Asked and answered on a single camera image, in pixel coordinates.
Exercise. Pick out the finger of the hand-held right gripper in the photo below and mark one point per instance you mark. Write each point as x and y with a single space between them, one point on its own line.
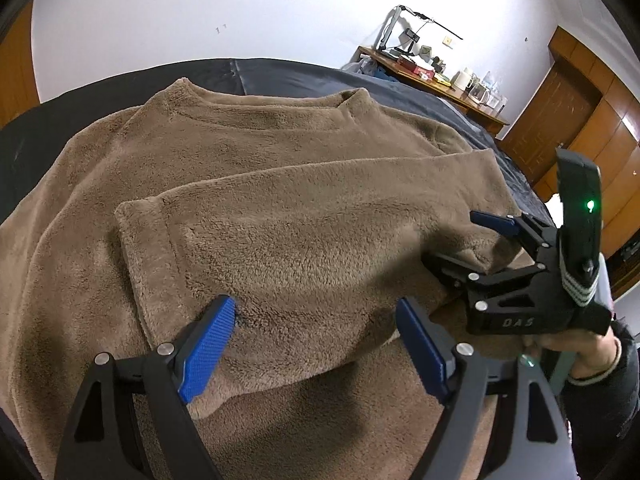
492 222
450 267

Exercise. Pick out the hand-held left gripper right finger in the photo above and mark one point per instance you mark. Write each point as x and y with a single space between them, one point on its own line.
422 345

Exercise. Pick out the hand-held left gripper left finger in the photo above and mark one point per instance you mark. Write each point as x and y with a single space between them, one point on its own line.
210 350

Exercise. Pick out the brown fleece sweater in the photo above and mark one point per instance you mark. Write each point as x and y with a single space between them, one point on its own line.
275 210

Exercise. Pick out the person's right hand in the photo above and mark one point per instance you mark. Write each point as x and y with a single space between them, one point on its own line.
595 352

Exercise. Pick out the wooden wardrobe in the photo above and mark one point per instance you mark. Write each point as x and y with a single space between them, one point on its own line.
620 130

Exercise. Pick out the wooden desk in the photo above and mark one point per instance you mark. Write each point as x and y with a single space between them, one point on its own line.
480 112

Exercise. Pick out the glass kettle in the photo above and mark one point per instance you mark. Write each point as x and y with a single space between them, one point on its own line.
481 93

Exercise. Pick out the clear water bottle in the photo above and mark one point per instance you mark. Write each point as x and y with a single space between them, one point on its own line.
493 84

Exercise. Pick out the white thermos jug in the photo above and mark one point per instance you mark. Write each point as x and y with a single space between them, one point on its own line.
462 80

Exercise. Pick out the yellow packet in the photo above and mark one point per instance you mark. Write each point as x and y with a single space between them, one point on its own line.
442 78

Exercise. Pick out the red box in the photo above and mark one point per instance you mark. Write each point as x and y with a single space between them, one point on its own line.
412 65

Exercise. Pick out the blue box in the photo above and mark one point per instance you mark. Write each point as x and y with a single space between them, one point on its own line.
382 74

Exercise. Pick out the black desk lamp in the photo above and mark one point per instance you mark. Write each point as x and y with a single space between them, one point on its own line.
395 51

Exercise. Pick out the small screen on stand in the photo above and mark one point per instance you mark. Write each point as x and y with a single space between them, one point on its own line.
411 37

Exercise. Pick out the plastic bag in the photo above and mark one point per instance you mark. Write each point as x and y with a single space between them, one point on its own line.
360 65

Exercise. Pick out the dark bed sheet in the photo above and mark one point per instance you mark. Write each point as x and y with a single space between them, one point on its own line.
280 77

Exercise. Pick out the panelled wooden door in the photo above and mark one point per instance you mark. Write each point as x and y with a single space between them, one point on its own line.
17 75

